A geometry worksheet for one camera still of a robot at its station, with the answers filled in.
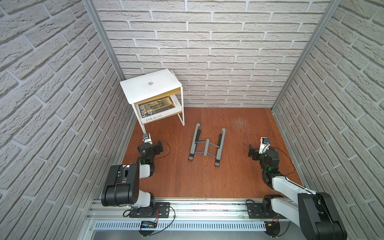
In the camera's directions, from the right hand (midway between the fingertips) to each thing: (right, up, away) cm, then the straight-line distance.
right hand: (255, 143), depth 88 cm
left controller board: (-59, -37, -17) cm, 72 cm away
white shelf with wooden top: (-58, +27, -12) cm, 65 cm away
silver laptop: (-69, +32, -8) cm, 77 cm away
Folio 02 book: (-60, +21, +4) cm, 63 cm away
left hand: (-66, +3, +4) cm, 66 cm away
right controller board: (+1, -38, -18) cm, 42 cm away
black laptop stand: (-29, -3, +4) cm, 29 cm away
